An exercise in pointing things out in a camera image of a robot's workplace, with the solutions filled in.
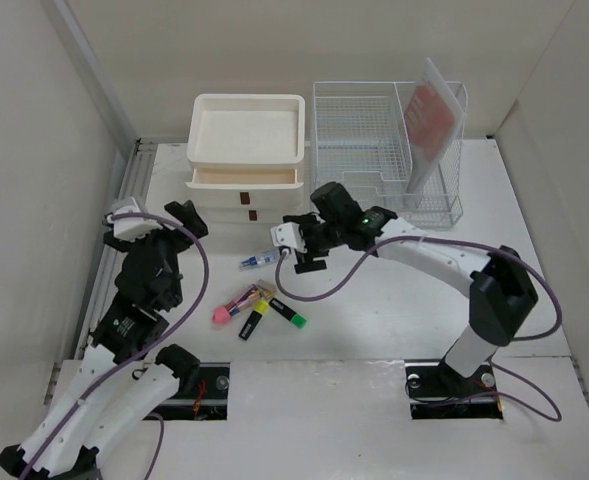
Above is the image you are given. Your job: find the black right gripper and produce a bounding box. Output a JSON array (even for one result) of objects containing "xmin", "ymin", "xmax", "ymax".
[{"xmin": 283, "ymin": 215, "xmax": 344, "ymax": 275}]

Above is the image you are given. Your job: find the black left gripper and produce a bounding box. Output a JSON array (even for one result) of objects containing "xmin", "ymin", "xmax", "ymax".
[{"xmin": 107, "ymin": 200, "xmax": 206, "ymax": 307}]

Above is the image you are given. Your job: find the small clear glue bottle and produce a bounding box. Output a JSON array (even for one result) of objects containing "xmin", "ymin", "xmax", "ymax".
[{"xmin": 239, "ymin": 247, "xmax": 281, "ymax": 271}]

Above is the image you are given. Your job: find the white three-drawer storage box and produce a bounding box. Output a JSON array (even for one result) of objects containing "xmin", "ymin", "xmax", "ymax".
[{"xmin": 186, "ymin": 94, "xmax": 305, "ymax": 223}]

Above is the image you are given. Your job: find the red booklet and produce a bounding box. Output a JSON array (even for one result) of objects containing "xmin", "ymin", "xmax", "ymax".
[{"xmin": 404, "ymin": 58, "xmax": 466, "ymax": 196}]

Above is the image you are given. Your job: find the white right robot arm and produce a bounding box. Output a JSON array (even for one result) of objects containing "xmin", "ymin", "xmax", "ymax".
[{"xmin": 270, "ymin": 182, "xmax": 538, "ymax": 394}]

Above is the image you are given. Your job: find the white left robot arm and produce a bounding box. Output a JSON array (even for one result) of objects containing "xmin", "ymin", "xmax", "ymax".
[{"xmin": 0, "ymin": 198, "xmax": 208, "ymax": 479}]

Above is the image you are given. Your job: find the green cap black highlighter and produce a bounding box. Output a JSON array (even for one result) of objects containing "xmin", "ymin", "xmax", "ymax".
[{"xmin": 268, "ymin": 298, "xmax": 307, "ymax": 329}]

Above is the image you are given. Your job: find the yellow cap black highlighter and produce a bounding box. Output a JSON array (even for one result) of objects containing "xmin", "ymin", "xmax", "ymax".
[{"xmin": 238, "ymin": 299, "xmax": 269, "ymax": 341}]

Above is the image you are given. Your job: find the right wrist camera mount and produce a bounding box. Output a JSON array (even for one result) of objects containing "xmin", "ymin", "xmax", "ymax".
[{"xmin": 270, "ymin": 222, "xmax": 307, "ymax": 253}]

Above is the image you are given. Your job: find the aluminium frame rail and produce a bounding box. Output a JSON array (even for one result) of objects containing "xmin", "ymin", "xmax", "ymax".
[{"xmin": 42, "ymin": 1, "xmax": 154, "ymax": 359}]

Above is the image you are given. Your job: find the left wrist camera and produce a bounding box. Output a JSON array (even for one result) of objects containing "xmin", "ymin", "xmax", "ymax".
[{"xmin": 105, "ymin": 196, "xmax": 162, "ymax": 242}]

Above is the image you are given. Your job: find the white wire mesh organizer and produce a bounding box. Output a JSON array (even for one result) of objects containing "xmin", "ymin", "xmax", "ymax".
[{"xmin": 310, "ymin": 81, "xmax": 464, "ymax": 230}]

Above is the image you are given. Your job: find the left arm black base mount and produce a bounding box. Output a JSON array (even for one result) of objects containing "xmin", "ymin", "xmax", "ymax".
[{"xmin": 153, "ymin": 344, "xmax": 230, "ymax": 421}]

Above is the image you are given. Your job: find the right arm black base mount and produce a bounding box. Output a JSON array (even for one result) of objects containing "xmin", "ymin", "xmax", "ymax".
[{"xmin": 404, "ymin": 359, "xmax": 503, "ymax": 420}]

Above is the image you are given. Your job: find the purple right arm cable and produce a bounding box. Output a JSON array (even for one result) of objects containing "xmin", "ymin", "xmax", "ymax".
[{"xmin": 274, "ymin": 238, "xmax": 563, "ymax": 424}]

